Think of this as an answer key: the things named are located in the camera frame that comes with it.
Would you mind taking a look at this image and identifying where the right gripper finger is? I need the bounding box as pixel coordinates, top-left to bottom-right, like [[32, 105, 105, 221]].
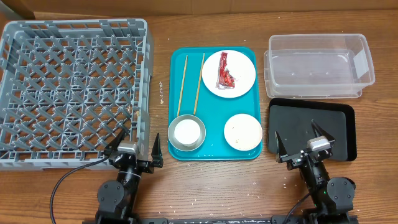
[[311, 120, 335, 144], [275, 131, 288, 159]]

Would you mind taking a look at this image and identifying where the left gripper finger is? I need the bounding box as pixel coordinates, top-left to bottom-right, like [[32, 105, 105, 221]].
[[151, 133, 164, 168], [104, 129, 125, 155]]

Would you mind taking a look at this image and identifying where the grey metal bowl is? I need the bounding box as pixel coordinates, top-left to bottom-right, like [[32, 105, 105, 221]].
[[168, 114, 206, 151]]

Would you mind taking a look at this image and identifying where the white paper cup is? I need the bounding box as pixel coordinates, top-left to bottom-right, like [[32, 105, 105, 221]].
[[174, 119, 201, 146]]

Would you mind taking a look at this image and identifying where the small white round plate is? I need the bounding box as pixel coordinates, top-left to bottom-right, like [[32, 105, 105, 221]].
[[224, 114, 262, 151]]

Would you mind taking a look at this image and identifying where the red food wrapper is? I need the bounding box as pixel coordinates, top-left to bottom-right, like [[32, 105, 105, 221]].
[[216, 52, 235, 90]]

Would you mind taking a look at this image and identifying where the wooden chopstick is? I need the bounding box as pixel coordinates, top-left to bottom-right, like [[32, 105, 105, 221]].
[[193, 53, 205, 115], [177, 55, 188, 117]]

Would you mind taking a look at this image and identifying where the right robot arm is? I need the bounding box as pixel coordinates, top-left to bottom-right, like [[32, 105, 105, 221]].
[[275, 121, 359, 224]]

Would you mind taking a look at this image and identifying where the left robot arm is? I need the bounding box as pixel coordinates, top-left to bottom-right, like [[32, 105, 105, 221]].
[[95, 130, 164, 223]]

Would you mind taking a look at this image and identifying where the clear plastic waste bin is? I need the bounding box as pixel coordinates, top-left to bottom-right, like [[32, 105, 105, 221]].
[[264, 34, 376, 99]]

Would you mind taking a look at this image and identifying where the grey plastic dishwasher rack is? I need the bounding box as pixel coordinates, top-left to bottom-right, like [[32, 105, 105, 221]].
[[1, 19, 154, 170]]

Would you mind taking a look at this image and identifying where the black plastic tray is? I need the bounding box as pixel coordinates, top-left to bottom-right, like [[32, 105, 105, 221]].
[[267, 98, 357, 161]]

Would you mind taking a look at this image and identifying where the teal plastic serving tray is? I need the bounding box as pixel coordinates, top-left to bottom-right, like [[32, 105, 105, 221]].
[[169, 47, 262, 161]]

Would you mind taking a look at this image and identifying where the large white round plate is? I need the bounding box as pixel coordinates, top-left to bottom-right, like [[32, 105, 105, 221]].
[[202, 50, 256, 98]]

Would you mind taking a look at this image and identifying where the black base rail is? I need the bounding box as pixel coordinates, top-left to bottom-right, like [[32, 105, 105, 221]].
[[82, 215, 360, 224]]

